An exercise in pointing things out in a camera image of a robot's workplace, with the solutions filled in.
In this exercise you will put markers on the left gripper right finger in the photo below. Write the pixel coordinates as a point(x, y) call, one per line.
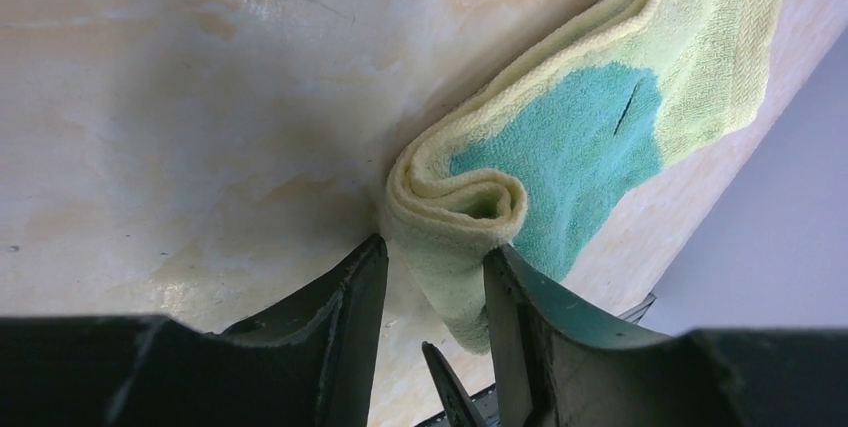
point(717, 377)

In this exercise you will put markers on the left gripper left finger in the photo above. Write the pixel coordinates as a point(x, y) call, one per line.
point(307, 360)

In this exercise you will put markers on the yellow green towel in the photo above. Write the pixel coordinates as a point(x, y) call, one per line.
point(540, 156)

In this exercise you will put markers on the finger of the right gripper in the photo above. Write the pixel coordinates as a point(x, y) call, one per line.
point(458, 407)

